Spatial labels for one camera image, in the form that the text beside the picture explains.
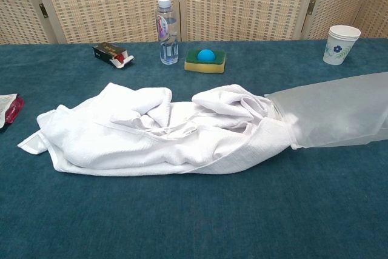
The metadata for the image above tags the woven folding screen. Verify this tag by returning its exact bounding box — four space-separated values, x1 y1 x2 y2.
0 0 388 44

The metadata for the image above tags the yellow green sponge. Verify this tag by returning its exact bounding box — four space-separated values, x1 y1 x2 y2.
184 48 227 74

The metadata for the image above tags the white red spout pouch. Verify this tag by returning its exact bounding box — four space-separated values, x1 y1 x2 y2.
0 93 25 132

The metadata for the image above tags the blue table cloth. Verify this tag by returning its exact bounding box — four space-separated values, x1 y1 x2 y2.
0 38 388 259

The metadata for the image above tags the white translucent drawstring bag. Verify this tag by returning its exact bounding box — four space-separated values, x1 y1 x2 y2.
263 72 388 150

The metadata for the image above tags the floral paper cup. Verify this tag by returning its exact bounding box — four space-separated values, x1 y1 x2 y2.
322 25 362 66

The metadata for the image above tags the clear plastic water bottle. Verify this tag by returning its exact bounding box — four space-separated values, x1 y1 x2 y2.
155 0 179 66

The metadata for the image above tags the blue ball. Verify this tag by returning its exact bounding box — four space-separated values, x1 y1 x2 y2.
197 49 216 62

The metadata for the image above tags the black snack packet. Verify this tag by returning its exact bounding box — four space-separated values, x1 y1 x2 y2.
92 42 135 69

